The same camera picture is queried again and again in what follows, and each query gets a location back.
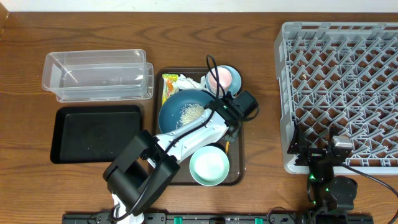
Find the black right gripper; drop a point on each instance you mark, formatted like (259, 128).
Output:
(311, 154)

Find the light blue small bowl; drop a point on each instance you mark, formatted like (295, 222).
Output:
(234, 86)

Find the pink plastic cup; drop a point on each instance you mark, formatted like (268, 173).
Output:
(224, 79)

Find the white rice pile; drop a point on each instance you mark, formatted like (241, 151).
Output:
(189, 113)

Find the dark blue bowl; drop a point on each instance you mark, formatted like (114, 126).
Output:
(172, 110)

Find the mint green bowl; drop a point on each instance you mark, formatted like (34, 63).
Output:
(209, 166)

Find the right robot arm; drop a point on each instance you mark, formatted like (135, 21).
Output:
(332, 195)

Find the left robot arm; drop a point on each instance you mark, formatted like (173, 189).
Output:
(139, 175)

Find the grey dishwasher rack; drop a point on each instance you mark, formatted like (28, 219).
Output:
(340, 76)

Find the black waste tray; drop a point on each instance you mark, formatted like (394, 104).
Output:
(84, 134)

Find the wooden chopstick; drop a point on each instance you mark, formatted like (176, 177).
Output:
(227, 147)

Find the crumpled white tissue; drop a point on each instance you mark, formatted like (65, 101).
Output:
(186, 83)

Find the yellow green snack wrapper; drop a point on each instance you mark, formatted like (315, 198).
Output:
(169, 87)

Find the clear plastic bin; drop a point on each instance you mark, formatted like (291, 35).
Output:
(98, 75)

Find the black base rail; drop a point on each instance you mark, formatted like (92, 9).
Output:
(162, 218)

